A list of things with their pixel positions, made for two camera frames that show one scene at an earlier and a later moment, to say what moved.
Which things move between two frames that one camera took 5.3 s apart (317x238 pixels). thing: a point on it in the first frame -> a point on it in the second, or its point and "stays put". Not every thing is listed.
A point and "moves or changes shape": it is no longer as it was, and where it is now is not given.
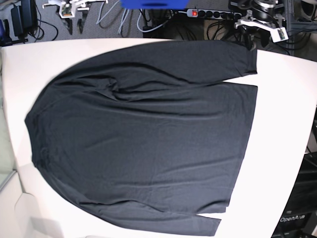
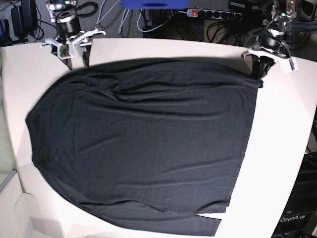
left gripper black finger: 247,34 -> 257,65
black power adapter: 24,18 stays put
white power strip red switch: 214,14 stays put
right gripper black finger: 69,24 -> 68,61
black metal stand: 299,218 stays put
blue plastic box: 151,4 stays put
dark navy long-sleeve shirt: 149,133 moves or changes shape
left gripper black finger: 264,35 -> 266,62
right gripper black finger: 81,21 -> 86,55
